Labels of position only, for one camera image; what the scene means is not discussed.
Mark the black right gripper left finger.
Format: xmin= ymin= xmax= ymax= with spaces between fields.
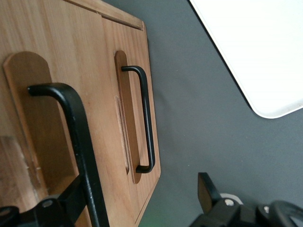
xmin=21 ymin=175 xmax=93 ymax=227

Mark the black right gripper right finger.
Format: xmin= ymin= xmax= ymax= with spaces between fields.
xmin=189 ymin=172 xmax=261 ymax=227

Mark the long black metal drawer handle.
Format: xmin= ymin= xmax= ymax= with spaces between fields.
xmin=27 ymin=82 xmax=109 ymax=227

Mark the wooden drawer with grooved front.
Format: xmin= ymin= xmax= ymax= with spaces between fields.
xmin=100 ymin=14 xmax=161 ymax=225

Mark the oak wooden drawer cabinet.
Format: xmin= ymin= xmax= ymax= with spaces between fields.
xmin=63 ymin=0 xmax=162 ymax=225

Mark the beige rectangular tray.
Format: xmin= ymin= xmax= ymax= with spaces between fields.
xmin=189 ymin=0 xmax=303 ymax=119

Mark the short black metal drawer handle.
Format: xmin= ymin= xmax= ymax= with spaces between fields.
xmin=121 ymin=66 xmax=156 ymax=175

